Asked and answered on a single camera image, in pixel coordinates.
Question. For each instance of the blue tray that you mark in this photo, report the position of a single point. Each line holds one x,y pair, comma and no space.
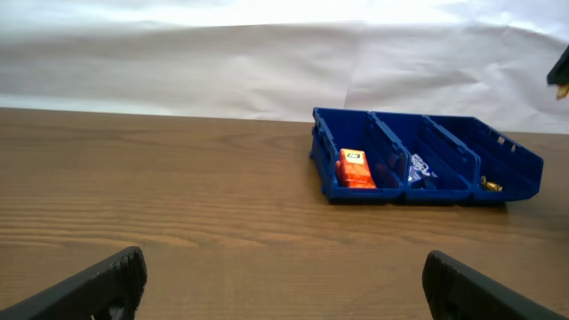
427,155

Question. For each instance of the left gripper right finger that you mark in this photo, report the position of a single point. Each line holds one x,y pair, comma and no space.
467,293

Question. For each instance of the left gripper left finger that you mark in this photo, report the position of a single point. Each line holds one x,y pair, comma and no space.
98,289

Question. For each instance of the blue candy pack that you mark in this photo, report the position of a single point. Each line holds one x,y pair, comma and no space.
419,163

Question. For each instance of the orange candy box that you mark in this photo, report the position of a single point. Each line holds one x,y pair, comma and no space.
355,171
338,171

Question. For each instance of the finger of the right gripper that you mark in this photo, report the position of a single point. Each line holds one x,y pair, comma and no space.
561,71

